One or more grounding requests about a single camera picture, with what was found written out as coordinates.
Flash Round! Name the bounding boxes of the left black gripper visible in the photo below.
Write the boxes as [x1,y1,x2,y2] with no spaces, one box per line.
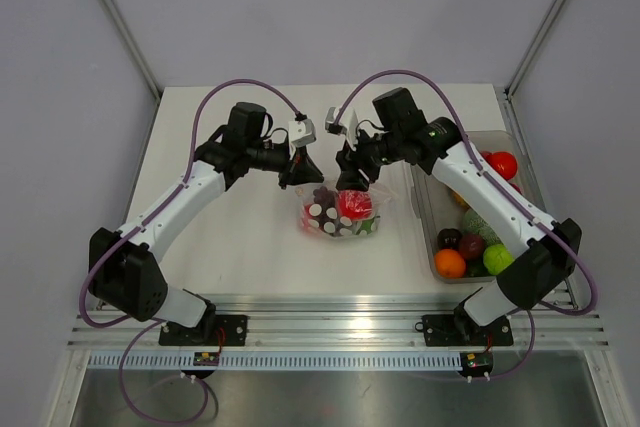
[246,140,324,190]

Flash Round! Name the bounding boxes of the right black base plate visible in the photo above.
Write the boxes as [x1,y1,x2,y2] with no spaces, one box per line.
[414,314,514,347]

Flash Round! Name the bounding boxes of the orange fruit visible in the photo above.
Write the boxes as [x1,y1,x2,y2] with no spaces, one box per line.
[434,249,467,279]

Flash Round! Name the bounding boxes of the white slotted cable duct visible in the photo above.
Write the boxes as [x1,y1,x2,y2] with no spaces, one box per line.
[88,351,461,372]

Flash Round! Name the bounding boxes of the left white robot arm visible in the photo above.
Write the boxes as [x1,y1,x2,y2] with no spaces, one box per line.
[79,116,323,345]

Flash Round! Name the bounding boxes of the aluminium mounting rail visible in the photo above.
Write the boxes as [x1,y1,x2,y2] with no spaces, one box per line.
[67,296,610,351]

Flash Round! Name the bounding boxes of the dark avocado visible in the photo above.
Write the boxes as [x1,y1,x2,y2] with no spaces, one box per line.
[436,228,463,250]

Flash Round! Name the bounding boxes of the green bell pepper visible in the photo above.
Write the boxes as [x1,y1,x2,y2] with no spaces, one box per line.
[356,217,379,236]

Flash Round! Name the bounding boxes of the red tomato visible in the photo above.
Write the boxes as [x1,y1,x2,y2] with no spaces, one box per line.
[338,191,374,220]
[487,151,518,181]

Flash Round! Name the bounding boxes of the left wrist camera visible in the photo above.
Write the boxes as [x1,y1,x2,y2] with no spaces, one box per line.
[287,118,316,153]

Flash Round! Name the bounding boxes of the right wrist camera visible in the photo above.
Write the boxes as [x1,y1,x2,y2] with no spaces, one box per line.
[325,107,359,148]

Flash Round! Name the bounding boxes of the aluminium frame post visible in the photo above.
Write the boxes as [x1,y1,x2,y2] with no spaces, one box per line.
[504,0,570,101]
[98,0,163,104]

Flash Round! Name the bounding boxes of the dark grape bunch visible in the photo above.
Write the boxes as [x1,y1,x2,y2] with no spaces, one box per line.
[313,185,338,211]

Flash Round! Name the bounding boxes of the lime green fruit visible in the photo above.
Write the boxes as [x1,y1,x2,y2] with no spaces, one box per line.
[483,244,514,276]

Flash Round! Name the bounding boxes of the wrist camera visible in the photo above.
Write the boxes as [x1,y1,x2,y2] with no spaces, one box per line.
[287,118,316,153]
[325,107,359,148]

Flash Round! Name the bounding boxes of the left aluminium frame post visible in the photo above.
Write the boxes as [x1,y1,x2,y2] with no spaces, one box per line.
[98,0,163,104]

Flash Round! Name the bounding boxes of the clear plastic food bin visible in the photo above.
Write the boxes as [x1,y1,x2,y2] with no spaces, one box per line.
[410,131,535,284]

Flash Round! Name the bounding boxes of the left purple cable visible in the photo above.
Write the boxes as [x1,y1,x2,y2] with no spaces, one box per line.
[79,78,304,422]

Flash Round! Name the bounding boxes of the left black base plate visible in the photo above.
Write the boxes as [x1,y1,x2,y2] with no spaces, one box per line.
[159,313,248,347]

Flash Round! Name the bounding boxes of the dark purple plum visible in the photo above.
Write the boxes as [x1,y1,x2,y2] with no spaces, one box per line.
[458,233,486,261]

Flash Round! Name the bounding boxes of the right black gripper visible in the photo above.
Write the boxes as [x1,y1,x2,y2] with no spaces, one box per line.
[337,124,403,193]

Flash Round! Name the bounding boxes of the clear dotted zip bag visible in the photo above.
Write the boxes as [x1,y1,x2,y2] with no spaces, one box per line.
[295,182,397,240]

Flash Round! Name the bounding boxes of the right aluminium frame post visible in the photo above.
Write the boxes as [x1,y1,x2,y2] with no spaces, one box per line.
[504,0,570,101]

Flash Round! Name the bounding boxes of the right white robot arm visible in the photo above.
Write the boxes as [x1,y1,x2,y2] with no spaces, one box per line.
[325,87,582,344]

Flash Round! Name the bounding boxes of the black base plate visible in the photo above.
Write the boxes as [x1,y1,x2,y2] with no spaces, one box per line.
[414,314,514,347]
[159,313,248,347]

